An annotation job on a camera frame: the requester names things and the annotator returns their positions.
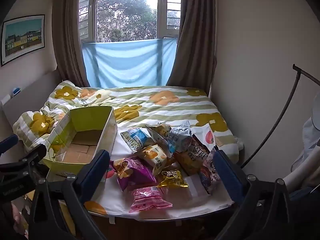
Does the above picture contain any window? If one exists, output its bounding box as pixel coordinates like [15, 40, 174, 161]
[79, 0, 182, 43]

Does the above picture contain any grey headboard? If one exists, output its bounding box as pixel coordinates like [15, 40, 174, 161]
[0, 70, 62, 160]

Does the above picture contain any white fruit-print tablecloth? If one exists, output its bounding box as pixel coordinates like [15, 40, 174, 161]
[47, 127, 240, 222]

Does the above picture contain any white snack packet blue print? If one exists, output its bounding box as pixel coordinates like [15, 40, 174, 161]
[199, 155, 222, 195]

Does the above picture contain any purple snack packet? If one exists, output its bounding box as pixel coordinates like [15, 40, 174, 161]
[110, 156, 157, 192]

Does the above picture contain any striped floral blanket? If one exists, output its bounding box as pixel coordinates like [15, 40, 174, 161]
[12, 80, 238, 155]

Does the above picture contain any black and yellow snack packet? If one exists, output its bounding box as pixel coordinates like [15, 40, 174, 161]
[157, 169, 189, 188]

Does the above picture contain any pale blue garment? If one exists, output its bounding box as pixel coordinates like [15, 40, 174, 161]
[291, 102, 320, 178]

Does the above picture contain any yellow-green cardboard box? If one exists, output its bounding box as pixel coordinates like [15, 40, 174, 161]
[42, 106, 118, 178]

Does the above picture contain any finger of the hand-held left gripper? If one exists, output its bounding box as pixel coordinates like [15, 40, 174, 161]
[0, 134, 19, 155]
[14, 144, 48, 167]

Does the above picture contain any grey snack packet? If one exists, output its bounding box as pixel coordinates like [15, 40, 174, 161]
[146, 122, 173, 145]

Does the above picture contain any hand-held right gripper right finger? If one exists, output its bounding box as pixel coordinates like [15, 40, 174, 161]
[212, 150, 298, 240]

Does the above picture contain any black metal stand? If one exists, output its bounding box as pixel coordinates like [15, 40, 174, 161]
[240, 64, 320, 169]

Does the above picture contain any pink snack packet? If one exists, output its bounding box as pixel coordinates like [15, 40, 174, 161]
[129, 186, 173, 213]

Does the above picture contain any blue and white snack packet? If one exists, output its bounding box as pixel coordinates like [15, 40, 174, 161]
[120, 127, 153, 153]

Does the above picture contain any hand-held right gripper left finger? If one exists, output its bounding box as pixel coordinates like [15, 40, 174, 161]
[29, 149, 111, 240]

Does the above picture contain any light blue snack packet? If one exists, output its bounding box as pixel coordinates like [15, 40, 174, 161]
[166, 121, 193, 155]

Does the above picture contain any orange snack packet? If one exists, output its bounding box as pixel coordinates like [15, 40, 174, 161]
[175, 151, 208, 175]

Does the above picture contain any framed wall picture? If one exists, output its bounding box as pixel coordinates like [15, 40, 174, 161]
[0, 14, 46, 67]

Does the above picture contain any light blue cloth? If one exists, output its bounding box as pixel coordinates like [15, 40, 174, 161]
[82, 37, 177, 88]

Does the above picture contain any yellow and white snack packet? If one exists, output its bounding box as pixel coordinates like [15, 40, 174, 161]
[136, 144, 168, 177]

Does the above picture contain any person's left hand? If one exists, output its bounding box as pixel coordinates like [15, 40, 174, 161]
[11, 201, 29, 234]

